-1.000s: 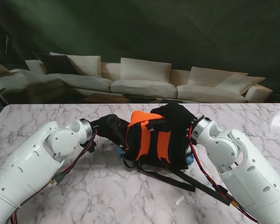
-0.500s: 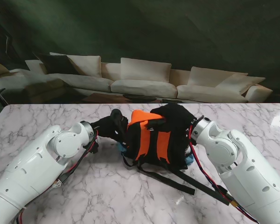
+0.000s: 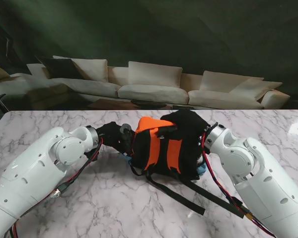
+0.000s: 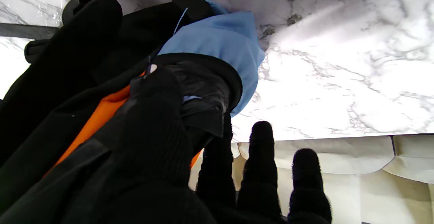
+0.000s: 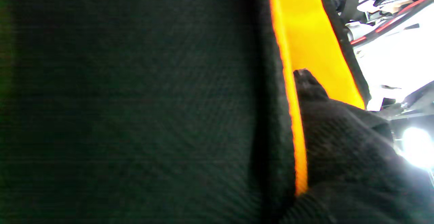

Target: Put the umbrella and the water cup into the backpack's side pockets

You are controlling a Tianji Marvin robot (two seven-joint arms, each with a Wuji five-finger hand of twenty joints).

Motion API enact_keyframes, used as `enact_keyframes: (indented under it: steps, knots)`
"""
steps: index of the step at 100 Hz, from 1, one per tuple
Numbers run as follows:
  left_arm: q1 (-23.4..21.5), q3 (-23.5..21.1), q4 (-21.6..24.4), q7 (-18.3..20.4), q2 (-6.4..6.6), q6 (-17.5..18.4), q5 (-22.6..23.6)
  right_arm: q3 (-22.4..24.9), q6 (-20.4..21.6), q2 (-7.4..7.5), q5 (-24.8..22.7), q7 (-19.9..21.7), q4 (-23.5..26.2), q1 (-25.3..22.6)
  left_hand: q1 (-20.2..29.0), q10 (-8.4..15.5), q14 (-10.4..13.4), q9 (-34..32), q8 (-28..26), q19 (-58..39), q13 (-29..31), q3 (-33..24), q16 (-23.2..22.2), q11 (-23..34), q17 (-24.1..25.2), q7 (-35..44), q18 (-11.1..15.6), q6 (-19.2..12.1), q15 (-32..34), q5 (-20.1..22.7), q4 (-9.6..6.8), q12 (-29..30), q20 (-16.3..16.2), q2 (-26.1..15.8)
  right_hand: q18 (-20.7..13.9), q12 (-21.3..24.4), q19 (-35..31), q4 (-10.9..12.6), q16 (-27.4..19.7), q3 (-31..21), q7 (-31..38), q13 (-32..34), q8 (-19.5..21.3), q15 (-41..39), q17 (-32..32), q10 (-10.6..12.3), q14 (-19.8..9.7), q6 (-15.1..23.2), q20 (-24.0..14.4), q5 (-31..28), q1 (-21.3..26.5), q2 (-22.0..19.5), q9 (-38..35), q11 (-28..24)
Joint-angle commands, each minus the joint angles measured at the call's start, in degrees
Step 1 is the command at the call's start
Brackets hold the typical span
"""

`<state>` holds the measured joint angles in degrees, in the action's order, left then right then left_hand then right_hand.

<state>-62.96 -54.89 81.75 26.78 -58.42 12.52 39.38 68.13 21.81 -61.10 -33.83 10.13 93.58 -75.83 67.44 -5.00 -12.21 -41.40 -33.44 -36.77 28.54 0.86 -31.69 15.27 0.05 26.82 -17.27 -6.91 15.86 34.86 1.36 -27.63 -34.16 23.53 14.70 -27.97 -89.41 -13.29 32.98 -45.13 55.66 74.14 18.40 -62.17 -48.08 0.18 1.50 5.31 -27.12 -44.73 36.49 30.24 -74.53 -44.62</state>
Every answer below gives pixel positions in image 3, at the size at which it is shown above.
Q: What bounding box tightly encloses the cream sofa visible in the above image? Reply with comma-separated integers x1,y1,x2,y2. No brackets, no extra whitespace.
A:
0,56,291,110

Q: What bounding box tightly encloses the red black left arm cable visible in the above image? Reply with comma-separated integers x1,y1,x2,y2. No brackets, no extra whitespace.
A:
9,137,105,238

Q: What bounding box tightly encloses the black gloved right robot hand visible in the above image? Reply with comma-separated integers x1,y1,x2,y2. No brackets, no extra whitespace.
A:
160,110,212,143

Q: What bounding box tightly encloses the dark brown cushion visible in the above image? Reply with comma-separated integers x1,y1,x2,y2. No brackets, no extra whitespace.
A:
34,56,85,80

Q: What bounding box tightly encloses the red black arm cable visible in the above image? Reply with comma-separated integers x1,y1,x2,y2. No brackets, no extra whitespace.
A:
200,132,276,238
9,137,105,238

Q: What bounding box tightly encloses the orange and blue backpack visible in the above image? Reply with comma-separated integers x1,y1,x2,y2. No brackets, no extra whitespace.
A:
120,116,245,219

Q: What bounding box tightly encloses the black folding umbrella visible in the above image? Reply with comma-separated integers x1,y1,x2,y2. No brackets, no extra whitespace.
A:
119,123,134,139

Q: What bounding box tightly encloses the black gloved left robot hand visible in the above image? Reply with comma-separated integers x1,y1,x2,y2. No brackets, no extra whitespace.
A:
96,121,136,157

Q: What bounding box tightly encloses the red black right arm cable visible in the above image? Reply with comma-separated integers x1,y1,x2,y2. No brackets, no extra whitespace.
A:
200,132,276,238

